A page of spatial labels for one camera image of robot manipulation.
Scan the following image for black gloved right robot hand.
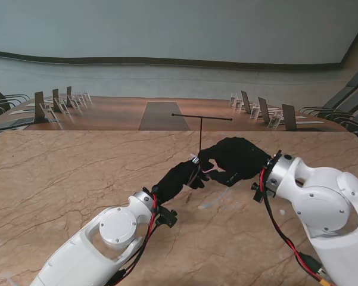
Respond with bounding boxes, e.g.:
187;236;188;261
198;136;271;188

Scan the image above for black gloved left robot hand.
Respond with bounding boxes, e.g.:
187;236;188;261
152;157;211;206

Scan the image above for pink wired earphone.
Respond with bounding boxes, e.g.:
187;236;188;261
188;153;223;187

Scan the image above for black T rack marble base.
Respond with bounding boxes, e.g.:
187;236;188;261
171;113;234;156

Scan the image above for grey table runner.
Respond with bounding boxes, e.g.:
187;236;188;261
138;101;191;131

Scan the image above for brown wooden conference table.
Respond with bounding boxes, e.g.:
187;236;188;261
0;95;346;133

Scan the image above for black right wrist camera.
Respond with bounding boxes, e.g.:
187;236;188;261
250;182;276;204

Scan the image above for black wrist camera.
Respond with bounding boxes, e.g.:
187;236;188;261
250;182;276;204
157;207;179;229

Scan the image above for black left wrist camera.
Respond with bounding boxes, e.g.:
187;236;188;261
157;207;179;229

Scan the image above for red black left arm cables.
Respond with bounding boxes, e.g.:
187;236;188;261
107;190;161;286

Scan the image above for red black arm cables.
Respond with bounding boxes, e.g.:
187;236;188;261
259;166;334;286
107;190;161;286

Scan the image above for red black right arm cables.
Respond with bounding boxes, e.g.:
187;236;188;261
259;166;334;286

